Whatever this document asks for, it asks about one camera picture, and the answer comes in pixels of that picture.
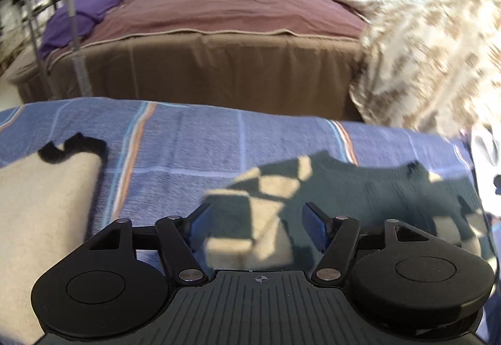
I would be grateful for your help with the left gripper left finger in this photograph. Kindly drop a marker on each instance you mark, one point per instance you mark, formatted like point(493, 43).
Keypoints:
point(180, 239)

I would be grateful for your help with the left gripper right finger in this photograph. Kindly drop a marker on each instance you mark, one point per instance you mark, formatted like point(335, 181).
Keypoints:
point(336, 239)

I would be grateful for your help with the dark green checkered sweater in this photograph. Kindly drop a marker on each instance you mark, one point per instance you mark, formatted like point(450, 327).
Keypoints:
point(256, 221)

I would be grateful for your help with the blue plaid bed sheet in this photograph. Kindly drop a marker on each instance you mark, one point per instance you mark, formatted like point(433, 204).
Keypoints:
point(171, 154)

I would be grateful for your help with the cream garment with black trim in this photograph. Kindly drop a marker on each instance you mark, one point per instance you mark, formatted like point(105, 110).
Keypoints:
point(46, 200)

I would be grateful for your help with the white quilt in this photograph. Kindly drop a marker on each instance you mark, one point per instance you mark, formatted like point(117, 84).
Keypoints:
point(485, 151)

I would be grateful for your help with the brown bed with mauve cover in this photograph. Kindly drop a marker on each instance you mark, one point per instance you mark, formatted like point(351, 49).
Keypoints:
point(288, 57)

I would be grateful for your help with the beige patterned pillow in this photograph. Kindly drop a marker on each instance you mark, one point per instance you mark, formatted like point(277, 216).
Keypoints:
point(428, 65)

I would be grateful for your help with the purple blanket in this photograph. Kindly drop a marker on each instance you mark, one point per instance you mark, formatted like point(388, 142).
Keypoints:
point(88, 14)

